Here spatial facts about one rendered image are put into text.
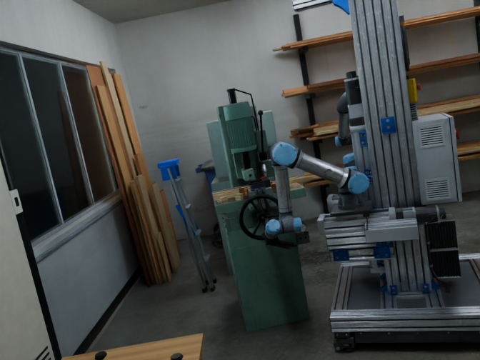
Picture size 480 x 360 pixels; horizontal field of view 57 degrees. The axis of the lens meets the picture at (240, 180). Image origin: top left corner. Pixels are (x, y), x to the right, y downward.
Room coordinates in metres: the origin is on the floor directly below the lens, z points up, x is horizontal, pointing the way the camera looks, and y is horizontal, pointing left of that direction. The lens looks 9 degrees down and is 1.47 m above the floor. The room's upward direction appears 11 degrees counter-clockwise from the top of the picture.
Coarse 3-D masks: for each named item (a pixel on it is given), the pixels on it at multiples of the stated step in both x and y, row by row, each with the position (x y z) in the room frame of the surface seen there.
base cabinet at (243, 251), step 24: (240, 240) 2.77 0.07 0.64; (264, 240) 2.79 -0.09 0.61; (288, 240) 2.80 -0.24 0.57; (240, 264) 2.77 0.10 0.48; (264, 264) 2.78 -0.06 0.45; (288, 264) 2.79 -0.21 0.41; (240, 288) 2.77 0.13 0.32; (264, 288) 2.78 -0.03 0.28; (288, 288) 2.79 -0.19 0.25; (264, 312) 2.78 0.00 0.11; (288, 312) 2.79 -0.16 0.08
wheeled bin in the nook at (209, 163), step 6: (210, 162) 4.83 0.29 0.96; (198, 168) 4.79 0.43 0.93; (204, 168) 4.69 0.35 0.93; (210, 168) 4.68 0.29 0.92; (210, 174) 4.72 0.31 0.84; (210, 180) 4.72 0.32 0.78; (210, 186) 4.73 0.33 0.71; (216, 228) 5.14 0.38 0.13; (216, 234) 4.73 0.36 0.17; (216, 240) 4.74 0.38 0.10; (216, 246) 4.73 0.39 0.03; (222, 246) 4.73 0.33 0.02
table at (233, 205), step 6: (276, 192) 2.82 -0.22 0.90; (294, 192) 2.81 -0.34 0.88; (300, 192) 2.81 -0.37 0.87; (234, 198) 2.89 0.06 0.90; (246, 198) 2.82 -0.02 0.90; (276, 198) 2.80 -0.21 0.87; (294, 198) 2.81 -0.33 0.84; (216, 204) 2.79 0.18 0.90; (222, 204) 2.77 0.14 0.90; (228, 204) 2.77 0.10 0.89; (234, 204) 2.77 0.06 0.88; (240, 204) 2.78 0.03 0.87; (264, 204) 2.69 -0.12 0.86; (270, 204) 2.70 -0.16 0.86; (216, 210) 2.76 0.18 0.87; (222, 210) 2.77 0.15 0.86; (228, 210) 2.77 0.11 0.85; (234, 210) 2.77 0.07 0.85; (252, 210) 2.69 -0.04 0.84
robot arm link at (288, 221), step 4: (288, 216) 2.34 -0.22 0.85; (280, 220) 2.29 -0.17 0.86; (284, 220) 2.28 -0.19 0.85; (288, 220) 2.27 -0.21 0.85; (292, 220) 2.27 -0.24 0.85; (296, 220) 2.27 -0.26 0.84; (300, 220) 2.27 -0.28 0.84; (284, 224) 2.25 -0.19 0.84; (288, 224) 2.25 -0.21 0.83; (292, 224) 2.25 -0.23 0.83; (296, 224) 2.25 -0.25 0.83; (300, 224) 2.25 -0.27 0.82; (284, 228) 2.25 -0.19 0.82; (288, 228) 2.25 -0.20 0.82; (292, 228) 2.25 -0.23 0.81; (296, 228) 2.25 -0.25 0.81; (300, 228) 2.26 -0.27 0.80; (284, 232) 2.26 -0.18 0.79; (288, 232) 2.26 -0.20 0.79
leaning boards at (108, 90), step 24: (96, 72) 4.24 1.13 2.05; (96, 96) 3.99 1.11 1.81; (120, 96) 4.59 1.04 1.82; (120, 120) 4.40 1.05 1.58; (120, 144) 4.15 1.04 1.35; (120, 168) 3.99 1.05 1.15; (144, 168) 4.51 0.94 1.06; (120, 192) 4.03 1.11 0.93; (144, 192) 4.06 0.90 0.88; (144, 216) 3.98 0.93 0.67; (168, 216) 4.60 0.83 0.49; (144, 240) 4.06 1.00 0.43; (168, 240) 4.24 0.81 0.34; (144, 264) 3.98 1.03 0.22; (168, 264) 4.02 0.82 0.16
